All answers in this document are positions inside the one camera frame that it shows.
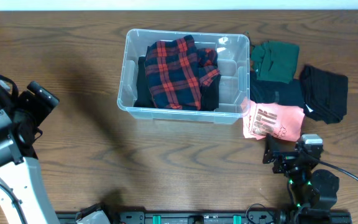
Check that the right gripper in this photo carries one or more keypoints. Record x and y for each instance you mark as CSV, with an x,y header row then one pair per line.
x,y
287,158

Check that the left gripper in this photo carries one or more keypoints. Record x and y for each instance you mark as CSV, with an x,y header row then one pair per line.
x,y
40,110

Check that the black garment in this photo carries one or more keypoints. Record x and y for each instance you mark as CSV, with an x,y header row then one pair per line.
x,y
325,94

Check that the red navy plaid garment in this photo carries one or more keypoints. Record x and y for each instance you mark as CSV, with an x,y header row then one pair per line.
x,y
161,57

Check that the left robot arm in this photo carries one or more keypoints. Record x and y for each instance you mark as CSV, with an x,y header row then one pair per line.
x,y
23,197

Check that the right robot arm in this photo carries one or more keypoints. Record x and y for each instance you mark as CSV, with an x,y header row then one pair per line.
x,y
315,188

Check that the black folded pants in container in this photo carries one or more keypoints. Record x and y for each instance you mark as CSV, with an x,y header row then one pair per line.
x,y
141,90

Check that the clear plastic storage container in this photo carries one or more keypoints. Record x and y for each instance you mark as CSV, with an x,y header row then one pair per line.
x,y
233,63

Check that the pink printed folded shirt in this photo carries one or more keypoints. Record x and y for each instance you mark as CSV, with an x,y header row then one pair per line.
x,y
282,122

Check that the dark teal folded garment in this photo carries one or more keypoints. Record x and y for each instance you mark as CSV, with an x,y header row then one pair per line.
x,y
285,94

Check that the green folded garment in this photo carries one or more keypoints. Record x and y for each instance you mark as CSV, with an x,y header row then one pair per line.
x,y
275,61

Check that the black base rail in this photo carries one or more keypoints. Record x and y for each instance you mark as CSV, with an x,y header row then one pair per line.
x,y
100,213

